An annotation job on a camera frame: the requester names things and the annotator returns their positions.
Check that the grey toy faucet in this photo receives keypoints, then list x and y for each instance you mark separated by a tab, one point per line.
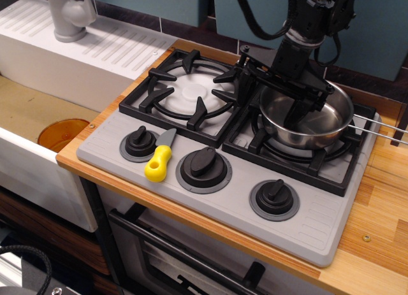
71	18

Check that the black stove knob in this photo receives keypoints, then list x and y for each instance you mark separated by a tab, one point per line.
274	200
138	146
204	171

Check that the black right stove knob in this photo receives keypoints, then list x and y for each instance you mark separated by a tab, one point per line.
274	200

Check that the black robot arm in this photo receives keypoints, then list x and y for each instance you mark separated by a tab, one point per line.
309	18

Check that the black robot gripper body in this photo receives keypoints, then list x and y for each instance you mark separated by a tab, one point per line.
288	68

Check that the grey toy stove top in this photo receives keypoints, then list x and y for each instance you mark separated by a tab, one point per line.
313	234

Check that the stainless steel pan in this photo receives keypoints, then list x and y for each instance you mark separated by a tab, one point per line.
318	129

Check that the orange plastic bowl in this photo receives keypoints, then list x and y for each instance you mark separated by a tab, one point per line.
57	135

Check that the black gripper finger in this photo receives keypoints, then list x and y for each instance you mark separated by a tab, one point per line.
245	84
297	112

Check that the black middle stove knob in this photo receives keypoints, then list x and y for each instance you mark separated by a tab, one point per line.
204	171

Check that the white toy sink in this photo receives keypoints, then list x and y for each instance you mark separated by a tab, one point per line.
44	80

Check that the black right burner grate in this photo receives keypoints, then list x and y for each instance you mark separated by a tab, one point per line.
332	169

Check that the yellow handled toy knife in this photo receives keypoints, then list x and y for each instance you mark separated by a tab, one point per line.
156	168

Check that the black left burner grate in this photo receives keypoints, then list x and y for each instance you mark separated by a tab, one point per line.
189	92

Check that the black burner grate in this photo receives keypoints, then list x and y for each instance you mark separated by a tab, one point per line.
189	92
332	169

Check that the black left stove knob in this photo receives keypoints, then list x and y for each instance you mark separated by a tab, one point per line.
138	146

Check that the toy oven door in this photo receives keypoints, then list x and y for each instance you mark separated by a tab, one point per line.
222	265

